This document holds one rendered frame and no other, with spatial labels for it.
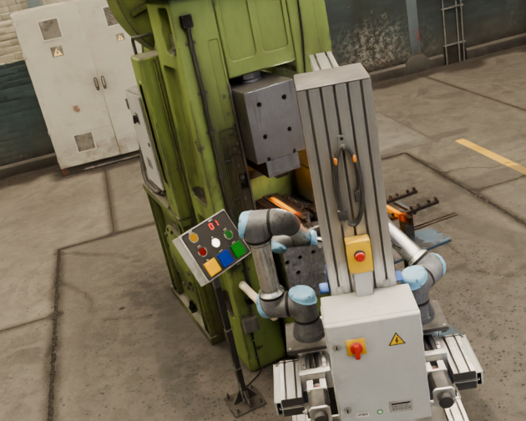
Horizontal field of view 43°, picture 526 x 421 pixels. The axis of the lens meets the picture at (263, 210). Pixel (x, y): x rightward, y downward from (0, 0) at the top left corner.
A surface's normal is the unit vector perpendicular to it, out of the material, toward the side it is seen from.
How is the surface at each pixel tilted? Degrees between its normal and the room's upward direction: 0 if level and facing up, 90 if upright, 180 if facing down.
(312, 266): 90
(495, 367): 0
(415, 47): 90
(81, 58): 90
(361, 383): 91
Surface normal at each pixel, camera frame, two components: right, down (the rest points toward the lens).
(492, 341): -0.18, -0.90
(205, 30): 0.42, 0.29
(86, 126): 0.22, 0.36
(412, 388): 0.00, 0.40
